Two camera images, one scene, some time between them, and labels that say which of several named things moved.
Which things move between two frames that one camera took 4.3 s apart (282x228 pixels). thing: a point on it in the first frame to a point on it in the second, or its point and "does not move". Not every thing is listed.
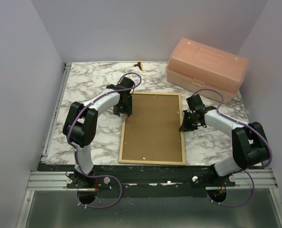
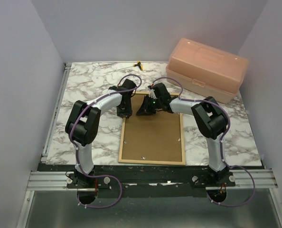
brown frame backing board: x=152 y=132 does not move
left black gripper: x=117 y=111 does not move
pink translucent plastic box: x=198 y=66 does not move
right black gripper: x=186 y=127 to x=145 y=109
